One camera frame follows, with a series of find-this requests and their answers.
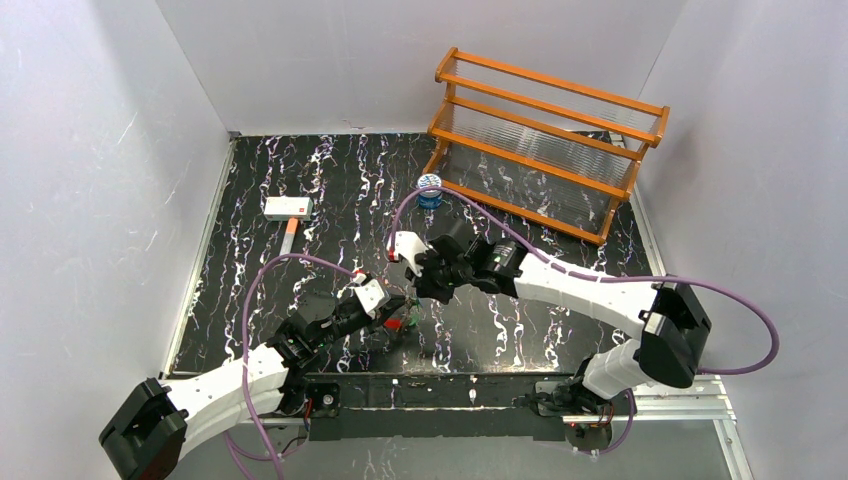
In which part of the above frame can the metal key organizer red handle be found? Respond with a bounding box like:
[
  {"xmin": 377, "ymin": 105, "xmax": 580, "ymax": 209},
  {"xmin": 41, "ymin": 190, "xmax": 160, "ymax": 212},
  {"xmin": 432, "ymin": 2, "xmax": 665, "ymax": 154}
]
[{"xmin": 383, "ymin": 297, "xmax": 423, "ymax": 336}]

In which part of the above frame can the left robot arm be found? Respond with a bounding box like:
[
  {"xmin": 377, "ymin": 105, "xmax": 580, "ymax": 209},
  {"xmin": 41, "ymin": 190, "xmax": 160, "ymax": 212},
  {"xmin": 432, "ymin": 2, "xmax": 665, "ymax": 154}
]
[{"xmin": 98, "ymin": 294, "xmax": 407, "ymax": 479}]

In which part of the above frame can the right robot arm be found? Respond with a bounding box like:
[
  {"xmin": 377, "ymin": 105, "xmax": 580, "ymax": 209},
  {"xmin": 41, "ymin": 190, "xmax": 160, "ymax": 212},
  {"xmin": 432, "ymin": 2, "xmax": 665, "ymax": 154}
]
[{"xmin": 391, "ymin": 224, "xmax": 711, "ymax": 400}]

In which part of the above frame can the blue jar with patterned lid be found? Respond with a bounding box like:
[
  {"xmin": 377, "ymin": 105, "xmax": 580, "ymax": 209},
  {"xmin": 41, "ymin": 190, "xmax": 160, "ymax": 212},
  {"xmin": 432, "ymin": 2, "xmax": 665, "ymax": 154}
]
[{"xmin": 416, "ymin": 173, "xmax": 442, "ymax": 210}]

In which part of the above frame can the white orange marker pen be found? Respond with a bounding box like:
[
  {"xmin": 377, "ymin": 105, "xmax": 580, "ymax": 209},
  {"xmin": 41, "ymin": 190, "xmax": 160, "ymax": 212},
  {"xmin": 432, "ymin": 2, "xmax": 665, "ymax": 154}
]
[{"xmin": 279, "ymin": 217, "xmax": 300, "ymax": 255}]

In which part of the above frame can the white box with red logo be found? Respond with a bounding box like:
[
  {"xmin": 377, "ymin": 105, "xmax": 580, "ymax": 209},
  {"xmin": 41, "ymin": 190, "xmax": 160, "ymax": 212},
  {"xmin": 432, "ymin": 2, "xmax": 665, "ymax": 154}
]
[{"xmin": 263, "ymin": 196, "xmax": 314, "ymax": 221}]

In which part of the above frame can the orange wooden shelf rack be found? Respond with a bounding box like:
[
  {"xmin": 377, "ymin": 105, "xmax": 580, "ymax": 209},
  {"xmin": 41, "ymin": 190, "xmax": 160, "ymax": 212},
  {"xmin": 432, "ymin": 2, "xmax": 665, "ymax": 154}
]
[{"xmin": 423, "ymin": 47, "xmax": 671, "ymax": 245}]

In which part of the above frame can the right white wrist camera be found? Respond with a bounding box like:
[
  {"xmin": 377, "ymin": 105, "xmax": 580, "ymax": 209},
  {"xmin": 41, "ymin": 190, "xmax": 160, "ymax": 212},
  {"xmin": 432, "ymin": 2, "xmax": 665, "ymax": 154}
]
[{"xmin": 387, "ymin": 231, "xmax": 430, "ymax": 277}]

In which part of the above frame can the aluminium rail frame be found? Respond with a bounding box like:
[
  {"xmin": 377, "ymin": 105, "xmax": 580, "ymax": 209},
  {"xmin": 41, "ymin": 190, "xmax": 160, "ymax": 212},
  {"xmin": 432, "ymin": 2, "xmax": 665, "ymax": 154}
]
[{"xmin": 123, "ymin": 374, "xmax": 755, "ymax": 480}]

